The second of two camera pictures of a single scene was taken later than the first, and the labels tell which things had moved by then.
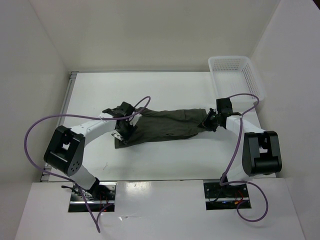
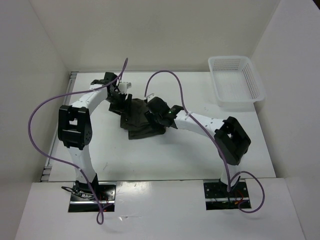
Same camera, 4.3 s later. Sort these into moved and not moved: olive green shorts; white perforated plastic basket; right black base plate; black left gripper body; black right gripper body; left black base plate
Moved: black right gripper body; black left gripper body; olive green shorts
Not moved: left black base plate; right black base plate; white perforated plastic basket
